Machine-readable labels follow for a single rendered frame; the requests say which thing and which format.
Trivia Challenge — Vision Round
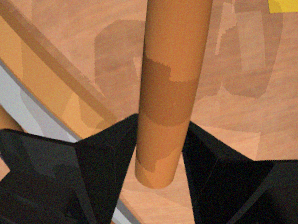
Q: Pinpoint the orange-brown cylinder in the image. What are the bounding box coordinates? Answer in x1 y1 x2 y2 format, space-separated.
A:
134 0 213 189

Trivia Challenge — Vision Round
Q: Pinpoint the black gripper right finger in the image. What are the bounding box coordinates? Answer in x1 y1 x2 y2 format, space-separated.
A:
181 121 298 224

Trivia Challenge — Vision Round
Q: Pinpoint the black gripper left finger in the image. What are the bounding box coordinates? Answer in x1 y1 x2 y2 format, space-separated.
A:
0 113 138 224

